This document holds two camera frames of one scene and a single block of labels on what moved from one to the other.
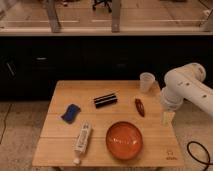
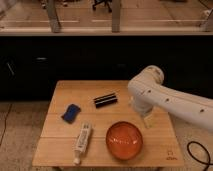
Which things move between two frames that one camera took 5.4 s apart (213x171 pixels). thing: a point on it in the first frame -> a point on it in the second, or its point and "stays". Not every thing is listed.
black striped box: (105, 100) stays
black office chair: (108, 4) stays
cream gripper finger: (168, 118) -> (147, 122)
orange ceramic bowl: (124, 141) stays
